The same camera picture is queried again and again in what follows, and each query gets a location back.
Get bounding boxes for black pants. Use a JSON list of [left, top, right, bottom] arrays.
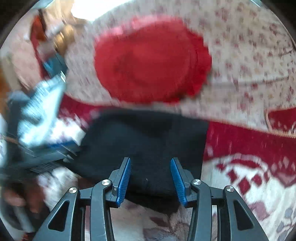
[[67, 109, 209, 214]]

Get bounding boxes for person's hand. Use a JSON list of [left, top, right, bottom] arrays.
[[3, 184, 45, 213]]

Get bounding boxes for light blue fleece jacket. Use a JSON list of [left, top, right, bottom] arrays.
[[17, 74, 68, 149]]

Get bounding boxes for red and white floral blanket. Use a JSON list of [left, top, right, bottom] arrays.
[[49, 88, 295, 240]]

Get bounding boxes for teal bag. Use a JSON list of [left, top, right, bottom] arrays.
[[43, 53, 68, 78]]

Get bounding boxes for red heart-shaped pillow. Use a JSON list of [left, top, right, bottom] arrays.
[[94, 15, 212, 104]]

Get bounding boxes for floral beige quilt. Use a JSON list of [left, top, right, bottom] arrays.
[[66, 1, 295, 137]]

